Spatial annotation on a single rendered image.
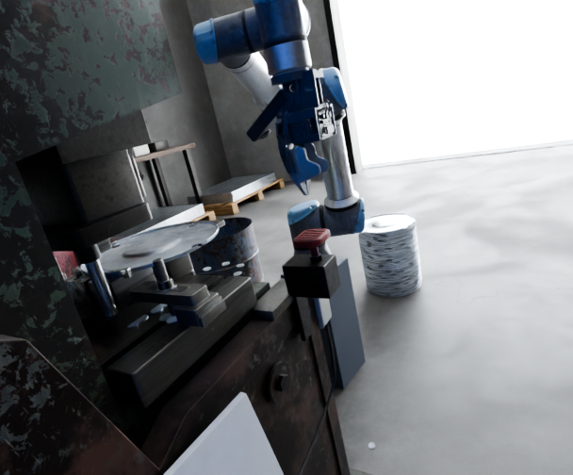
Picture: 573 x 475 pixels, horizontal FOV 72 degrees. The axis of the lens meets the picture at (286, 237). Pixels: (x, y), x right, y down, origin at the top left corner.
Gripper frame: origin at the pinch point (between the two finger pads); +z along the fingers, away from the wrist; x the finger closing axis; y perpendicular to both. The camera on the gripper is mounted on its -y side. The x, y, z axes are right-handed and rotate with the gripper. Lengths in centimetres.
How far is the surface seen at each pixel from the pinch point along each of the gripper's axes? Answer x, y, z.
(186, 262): -7.9, -27.8, 12.4
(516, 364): 69, 31, 85
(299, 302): -1.4, -5.2, 23.9
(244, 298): -12.0, -10.2, 17.6
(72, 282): -27.9, -36.6, 7.6
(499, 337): 84, 25, 85
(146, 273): -20.2, -25.0, 9.1
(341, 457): 4, -6, 73
